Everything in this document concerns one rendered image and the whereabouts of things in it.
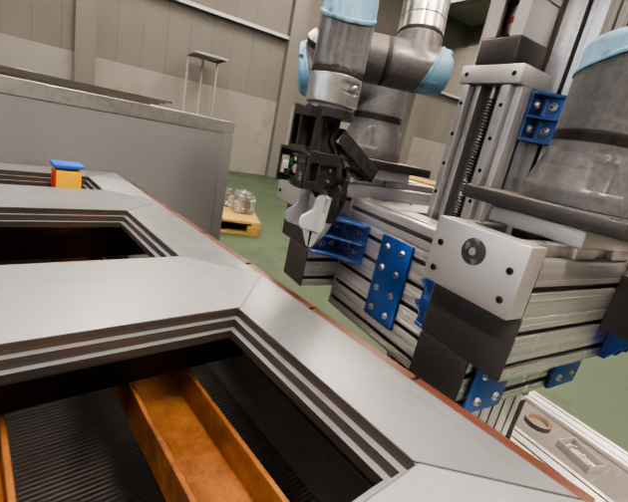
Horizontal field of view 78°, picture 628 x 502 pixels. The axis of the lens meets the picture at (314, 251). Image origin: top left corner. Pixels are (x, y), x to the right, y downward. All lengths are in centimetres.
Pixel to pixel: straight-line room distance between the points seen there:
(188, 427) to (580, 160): 61
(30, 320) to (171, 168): 98
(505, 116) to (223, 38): 812
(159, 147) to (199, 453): 101
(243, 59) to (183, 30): 121
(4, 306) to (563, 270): 61
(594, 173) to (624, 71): 12
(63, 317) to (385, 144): 72
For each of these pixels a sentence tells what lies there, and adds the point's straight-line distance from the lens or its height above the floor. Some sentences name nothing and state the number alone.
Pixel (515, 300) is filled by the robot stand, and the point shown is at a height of 93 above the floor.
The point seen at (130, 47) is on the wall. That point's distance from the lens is 837.
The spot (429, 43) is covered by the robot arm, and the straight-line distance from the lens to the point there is 71.
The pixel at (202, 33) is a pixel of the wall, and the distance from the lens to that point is 866.
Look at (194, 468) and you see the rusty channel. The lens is 52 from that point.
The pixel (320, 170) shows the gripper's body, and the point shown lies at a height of 102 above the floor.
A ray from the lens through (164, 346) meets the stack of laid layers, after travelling 45.
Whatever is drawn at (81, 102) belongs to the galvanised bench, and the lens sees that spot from 129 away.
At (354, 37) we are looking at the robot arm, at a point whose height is 119.
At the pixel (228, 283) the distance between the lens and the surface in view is 55.
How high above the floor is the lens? 106
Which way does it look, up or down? 16 degrees down
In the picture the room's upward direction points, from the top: 12 degrees clockwise
